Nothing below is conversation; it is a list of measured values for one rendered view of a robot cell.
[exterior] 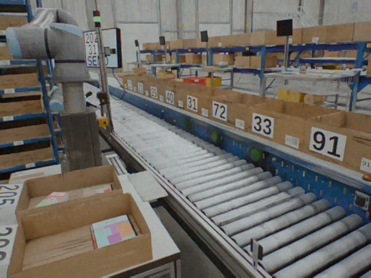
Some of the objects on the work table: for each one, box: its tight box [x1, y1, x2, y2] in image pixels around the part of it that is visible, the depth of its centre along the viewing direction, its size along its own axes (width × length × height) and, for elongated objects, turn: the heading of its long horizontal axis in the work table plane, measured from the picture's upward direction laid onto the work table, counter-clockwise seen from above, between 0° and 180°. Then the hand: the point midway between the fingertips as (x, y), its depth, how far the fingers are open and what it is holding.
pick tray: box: [15, 164, 123, 223], centre depth 118 cm, size 28×38×10 cm
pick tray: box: [7, 193, 153, 278], centre depth 91 cm, size 28×38×10 cm
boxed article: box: [35, 192, 69, 207], centre depth 118 cm, size 7×13×4 cm, turn 178°
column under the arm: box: [59, 107, 111, 173], centre depth 156 cm, size 26×26×33 cm
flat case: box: [83, 184, 114, 197], centre depth 123 cm, size 14×19×2 cm
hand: (100, 107), depth 219 cm, fingers closed
